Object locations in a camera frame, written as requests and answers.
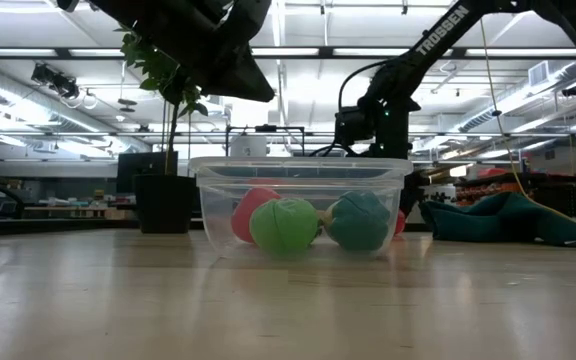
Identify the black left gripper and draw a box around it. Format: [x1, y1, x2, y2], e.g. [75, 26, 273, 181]
[87, 0, 275, 104]

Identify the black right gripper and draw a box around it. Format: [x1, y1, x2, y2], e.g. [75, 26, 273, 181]
[361, 93, 427, 217]

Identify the red toy tomato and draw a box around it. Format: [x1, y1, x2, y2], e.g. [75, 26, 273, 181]
[392, 208, 408, 236]

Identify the green toy bell pepper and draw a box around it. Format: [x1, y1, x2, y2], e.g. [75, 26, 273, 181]
[324, 191, 392, 253]

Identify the green toy apple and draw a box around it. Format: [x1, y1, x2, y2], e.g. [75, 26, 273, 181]
[248, 197, 321, 258]

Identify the red toy bell pepper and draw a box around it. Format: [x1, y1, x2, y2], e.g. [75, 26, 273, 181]
[230, 186, 283, 245]

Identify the clear plastic tupperware container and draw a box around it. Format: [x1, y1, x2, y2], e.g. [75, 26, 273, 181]
[187, 155, 414, 260]

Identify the white cylinder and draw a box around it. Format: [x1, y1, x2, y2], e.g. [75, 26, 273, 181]
[229, 135, 269, 158]

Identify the green leafy plant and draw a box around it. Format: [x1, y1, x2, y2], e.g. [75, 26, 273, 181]
[115, 24, 210, 176]

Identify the dark green cloth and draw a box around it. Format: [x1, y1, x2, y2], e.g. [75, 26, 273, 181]
[419, 191, 576, 250]

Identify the dark storage shelf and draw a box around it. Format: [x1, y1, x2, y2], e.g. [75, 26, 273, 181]
[455, 167, 576, 224]

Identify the black rectangular box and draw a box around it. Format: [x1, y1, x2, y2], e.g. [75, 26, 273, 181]
[115, 150, 180, 194]

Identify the background workbench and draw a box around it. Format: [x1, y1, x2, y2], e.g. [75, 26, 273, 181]
[17, 197, 119, 221]

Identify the black metal stand frame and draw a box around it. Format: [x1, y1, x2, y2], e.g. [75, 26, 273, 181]
[225, 123, 306, 157]

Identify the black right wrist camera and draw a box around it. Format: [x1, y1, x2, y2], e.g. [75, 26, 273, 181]
[334, 106, 370, 147]

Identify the thin yellow cable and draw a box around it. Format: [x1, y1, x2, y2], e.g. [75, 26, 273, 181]
[478, 17, 576, 226]

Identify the silver ventilation duct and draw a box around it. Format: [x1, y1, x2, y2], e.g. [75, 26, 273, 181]
[457, 59, 576, 134]

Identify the black aluminium table frame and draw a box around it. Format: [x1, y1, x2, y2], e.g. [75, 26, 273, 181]
[0, 217, 207, 237]

